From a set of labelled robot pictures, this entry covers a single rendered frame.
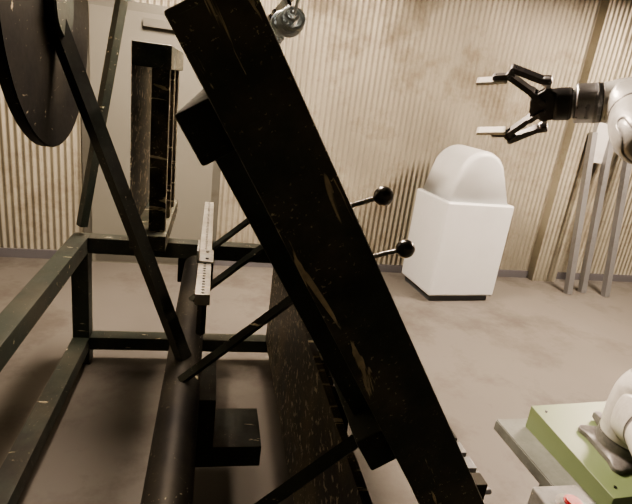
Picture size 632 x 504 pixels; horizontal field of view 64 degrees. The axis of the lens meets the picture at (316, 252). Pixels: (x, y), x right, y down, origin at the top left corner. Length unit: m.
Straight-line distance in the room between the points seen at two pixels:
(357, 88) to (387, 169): 0.81
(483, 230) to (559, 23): 2.14
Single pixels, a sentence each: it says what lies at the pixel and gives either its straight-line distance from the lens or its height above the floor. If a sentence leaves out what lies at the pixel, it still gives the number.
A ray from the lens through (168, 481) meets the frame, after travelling 1.45.
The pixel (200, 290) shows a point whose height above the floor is 1.02.
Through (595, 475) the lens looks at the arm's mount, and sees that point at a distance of 1.69.
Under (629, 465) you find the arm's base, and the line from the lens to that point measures 1.75.
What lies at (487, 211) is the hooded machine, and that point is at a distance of 4.67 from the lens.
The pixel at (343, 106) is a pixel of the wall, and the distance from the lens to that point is 4.75.
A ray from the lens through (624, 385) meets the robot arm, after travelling 1.67.
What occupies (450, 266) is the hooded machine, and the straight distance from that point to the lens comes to 4.65.
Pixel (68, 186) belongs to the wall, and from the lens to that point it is 4.79.
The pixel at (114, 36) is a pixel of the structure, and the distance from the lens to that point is 2.85.
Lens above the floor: 1.72
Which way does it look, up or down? 18 degrees down
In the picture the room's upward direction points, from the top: 8 degrees clockwise
